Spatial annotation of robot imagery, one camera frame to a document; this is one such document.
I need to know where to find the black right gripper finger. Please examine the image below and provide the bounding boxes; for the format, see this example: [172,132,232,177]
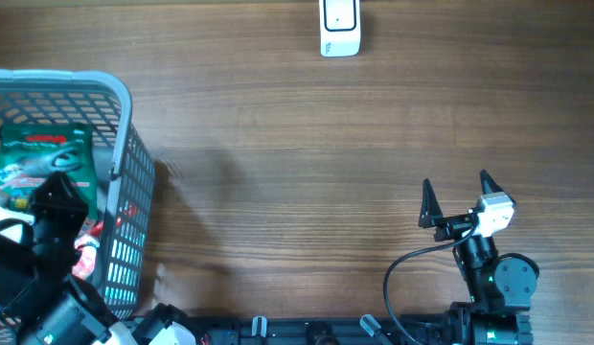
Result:
[418,178,444,228]
[480,170,503,195]

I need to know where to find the red white small box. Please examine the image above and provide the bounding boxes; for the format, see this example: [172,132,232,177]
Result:
[72,234,100,280]

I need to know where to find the green 3M gloves packet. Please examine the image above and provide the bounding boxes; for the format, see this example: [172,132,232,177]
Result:
[0,123,98,224]

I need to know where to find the red stick sachet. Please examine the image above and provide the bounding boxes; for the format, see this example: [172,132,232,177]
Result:
[88,202,139,239]

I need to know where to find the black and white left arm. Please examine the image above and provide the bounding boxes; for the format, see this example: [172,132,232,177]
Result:
[0,172,204,345]

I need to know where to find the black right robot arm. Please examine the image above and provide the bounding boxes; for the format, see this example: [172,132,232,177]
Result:
[419,171,539,344]

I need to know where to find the white barcode scanner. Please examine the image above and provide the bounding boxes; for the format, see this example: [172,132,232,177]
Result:
[319,0,361,58]

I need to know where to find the grey plastic mesh basket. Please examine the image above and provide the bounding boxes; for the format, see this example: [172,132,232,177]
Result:
[0,69,155,344]

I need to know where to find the black camera cable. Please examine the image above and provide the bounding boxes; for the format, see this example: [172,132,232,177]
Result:
[382,215,480,345]

